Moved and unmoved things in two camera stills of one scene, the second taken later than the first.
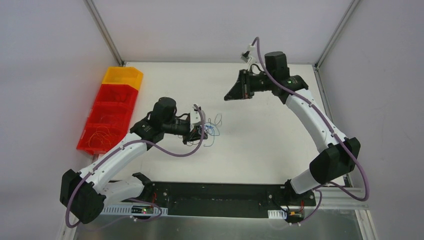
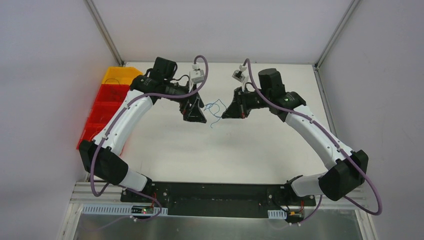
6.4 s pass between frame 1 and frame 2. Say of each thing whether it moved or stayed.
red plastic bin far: stayed
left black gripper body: moved
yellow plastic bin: stayed
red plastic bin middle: stayed
